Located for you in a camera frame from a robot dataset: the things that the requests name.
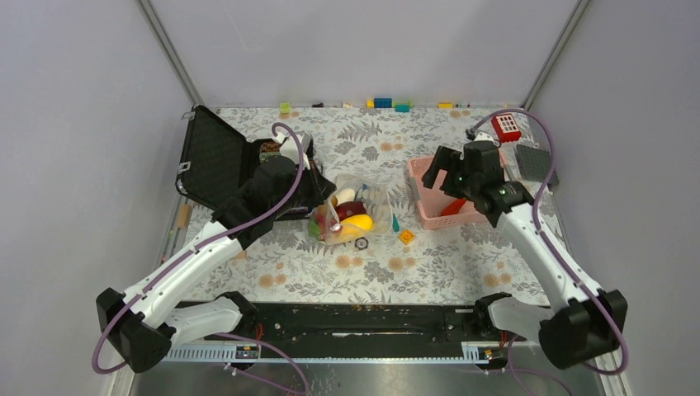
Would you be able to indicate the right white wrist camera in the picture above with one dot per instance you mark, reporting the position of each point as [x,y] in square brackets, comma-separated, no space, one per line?
[477,136]

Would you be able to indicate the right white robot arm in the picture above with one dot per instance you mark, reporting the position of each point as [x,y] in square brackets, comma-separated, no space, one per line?
[582,321]

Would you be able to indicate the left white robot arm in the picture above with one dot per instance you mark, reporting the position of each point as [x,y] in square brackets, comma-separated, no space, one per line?
[145,321]

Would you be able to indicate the blue brick at wall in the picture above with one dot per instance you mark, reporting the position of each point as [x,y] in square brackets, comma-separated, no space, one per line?
[382,102]

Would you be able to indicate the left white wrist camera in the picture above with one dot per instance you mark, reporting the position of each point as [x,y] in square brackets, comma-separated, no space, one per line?
[288,148]

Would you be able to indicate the white radish toy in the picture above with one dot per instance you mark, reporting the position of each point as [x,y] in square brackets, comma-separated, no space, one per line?
[343,196]

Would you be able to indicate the dark grey baseplate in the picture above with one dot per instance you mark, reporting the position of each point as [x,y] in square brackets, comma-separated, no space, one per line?
[533,163]

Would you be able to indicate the green teal brick at wall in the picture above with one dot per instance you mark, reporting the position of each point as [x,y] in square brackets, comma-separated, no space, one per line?
[402,107]

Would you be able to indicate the wooden block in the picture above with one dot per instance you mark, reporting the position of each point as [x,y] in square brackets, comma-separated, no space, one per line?
[183,216]

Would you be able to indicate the orange carrot toy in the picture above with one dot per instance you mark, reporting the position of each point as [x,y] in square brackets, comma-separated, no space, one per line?
[454,208]

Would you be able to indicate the black open case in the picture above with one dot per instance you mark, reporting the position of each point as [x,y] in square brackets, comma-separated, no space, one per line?
[217,160]

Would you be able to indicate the orange square brick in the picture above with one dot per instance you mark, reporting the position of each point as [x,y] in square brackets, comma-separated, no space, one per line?
[406,237]

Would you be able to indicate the dark red eggplant toy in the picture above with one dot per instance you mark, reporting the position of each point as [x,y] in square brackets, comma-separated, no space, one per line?
[350,209]

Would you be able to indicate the yellow pepper toy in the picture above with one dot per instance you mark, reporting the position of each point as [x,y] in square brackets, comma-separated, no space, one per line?
[351,228]

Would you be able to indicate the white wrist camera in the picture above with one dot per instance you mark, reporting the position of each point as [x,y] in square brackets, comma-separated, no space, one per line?
[288,148]
[477,136]

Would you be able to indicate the red grid block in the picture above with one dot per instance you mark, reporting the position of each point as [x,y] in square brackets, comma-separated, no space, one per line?
[506,128]

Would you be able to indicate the pink plastic basket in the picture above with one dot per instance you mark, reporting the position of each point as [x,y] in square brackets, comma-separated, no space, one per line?
[430,203]

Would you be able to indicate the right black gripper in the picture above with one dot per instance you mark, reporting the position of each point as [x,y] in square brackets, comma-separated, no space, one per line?
[446,159]

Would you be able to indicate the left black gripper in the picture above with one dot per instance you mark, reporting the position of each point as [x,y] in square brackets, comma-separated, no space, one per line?
[321,187]

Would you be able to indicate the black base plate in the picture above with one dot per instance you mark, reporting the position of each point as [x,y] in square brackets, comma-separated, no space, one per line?
[368,331]

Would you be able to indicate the clear zip top bag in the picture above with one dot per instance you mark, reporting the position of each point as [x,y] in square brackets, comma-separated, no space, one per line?
[373,194]

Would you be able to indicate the black ring washer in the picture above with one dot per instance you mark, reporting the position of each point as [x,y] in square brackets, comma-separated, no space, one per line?
[361,244]

